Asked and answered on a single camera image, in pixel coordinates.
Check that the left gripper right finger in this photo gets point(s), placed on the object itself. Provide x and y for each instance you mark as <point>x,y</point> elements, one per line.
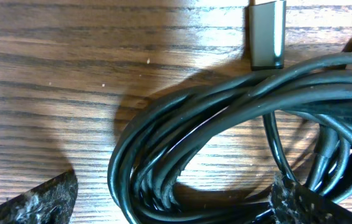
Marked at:
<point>291,202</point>

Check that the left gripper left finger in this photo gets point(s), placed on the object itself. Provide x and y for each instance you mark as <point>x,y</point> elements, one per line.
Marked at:
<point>49,203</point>

